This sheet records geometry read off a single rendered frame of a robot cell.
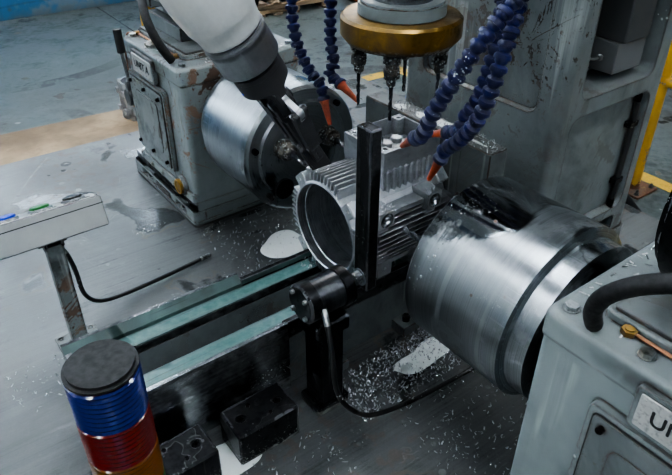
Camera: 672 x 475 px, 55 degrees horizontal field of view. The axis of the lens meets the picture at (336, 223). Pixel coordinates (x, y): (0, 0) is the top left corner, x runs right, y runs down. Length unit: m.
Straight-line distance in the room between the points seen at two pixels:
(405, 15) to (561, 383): 0.51
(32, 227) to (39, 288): 0.34
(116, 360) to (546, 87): 0.77
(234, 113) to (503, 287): 0.64
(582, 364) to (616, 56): 0.61
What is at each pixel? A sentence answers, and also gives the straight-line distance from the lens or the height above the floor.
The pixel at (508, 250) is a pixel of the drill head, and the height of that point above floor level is 1.14.
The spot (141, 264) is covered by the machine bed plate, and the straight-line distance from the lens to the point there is 1.38.
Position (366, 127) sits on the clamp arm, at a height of 1.25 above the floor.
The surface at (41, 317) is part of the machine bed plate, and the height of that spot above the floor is 0.80.
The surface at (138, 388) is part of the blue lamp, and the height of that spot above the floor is 1.19.
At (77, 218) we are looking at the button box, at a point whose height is 1.06.
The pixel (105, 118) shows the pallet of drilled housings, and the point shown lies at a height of 0.15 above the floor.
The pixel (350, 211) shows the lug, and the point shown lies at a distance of 0.96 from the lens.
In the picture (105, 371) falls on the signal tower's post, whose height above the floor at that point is 1.22.
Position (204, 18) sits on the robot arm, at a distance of 0.83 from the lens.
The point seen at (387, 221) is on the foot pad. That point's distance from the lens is 0.99.
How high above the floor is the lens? 1.59
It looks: 33 degrees down
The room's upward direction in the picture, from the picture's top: straight up
